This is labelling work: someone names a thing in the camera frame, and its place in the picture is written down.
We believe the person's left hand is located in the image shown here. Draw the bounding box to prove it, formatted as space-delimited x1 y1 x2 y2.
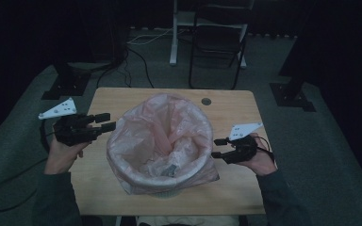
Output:
43 137 92 175

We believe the black floor cable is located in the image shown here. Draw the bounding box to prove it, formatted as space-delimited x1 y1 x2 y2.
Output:
95 46 156 89

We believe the crumpled clear plastic wrapper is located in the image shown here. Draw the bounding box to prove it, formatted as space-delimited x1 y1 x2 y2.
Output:
140 137 200 179

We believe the white trash bin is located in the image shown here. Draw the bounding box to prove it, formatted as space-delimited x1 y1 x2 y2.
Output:
107 103 215 200

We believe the bin with pink bag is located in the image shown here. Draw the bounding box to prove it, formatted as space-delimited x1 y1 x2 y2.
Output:
106 92 221 196

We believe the white metal desk frame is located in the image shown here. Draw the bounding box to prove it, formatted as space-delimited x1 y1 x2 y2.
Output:
169 0 256 70

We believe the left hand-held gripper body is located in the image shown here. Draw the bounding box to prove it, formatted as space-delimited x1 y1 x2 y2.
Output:
38 97 103 147

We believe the white floor cable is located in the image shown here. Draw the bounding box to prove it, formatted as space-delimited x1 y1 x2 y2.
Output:
126 27 187 46

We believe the left hand-held gripper cable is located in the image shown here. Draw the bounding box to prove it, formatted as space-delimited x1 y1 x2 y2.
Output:
0 119 57 213

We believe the hand-held gripper cable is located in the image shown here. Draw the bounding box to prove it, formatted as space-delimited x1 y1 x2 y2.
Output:
0 119 57 213
254 136 276 158

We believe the right hand-held gripper cable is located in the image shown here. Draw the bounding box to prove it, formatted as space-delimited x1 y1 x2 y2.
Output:
254 136 276 158

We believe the black folding chair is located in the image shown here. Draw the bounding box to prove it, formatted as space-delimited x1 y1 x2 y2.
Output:
188 2 255 91

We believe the person's right hand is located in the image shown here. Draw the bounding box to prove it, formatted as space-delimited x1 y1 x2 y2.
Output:
237 133 278 177

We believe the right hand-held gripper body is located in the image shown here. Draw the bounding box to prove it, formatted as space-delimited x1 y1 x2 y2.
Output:
224 121 264 165

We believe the small grey crumpled scrap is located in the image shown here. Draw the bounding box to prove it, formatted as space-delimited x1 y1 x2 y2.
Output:
161 164 179 178

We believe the black stand base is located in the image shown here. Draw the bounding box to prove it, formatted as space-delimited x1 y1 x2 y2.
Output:
269 74 317 113
41 61 92 101

